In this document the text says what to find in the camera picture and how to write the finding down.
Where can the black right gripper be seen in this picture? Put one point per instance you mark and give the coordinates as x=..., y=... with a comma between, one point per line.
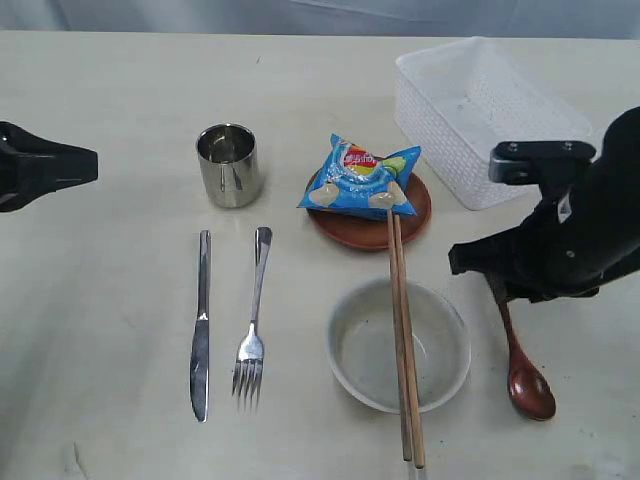
x=570, y=248

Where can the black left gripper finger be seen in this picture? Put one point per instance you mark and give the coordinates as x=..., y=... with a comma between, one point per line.
x=14, y=201
x=30, y=164

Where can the brown round plate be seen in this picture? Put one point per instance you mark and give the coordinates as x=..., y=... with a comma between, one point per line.
x=372, y=235

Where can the wooden chopstick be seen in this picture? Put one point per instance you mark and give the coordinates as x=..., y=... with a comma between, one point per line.
x=416, y=433
x=399, y=344

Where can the brown wooden handle spoon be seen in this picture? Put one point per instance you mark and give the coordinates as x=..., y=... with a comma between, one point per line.
x=527, y=388

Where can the white ceramic bowl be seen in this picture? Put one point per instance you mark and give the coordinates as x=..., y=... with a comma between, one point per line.
x=360, y=346

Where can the blue chips snack bag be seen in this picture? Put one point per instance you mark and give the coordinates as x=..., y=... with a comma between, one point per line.
x=353, y=181

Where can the stainless steel cup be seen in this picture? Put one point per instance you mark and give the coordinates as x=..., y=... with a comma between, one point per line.
x=227, y=155

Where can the silver metal knife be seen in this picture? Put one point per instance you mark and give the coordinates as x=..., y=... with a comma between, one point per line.
x=199, y=361

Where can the silver metal fork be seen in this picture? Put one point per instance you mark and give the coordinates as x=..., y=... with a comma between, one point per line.
x=249, y=363

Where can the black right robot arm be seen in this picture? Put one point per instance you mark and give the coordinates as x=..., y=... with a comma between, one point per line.
x=613, y=176

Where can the white perforated plastic basket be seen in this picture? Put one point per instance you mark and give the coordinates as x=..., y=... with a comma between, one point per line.
x=459, y=100

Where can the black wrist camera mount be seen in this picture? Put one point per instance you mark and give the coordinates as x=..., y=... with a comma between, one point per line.
x=551, y=165

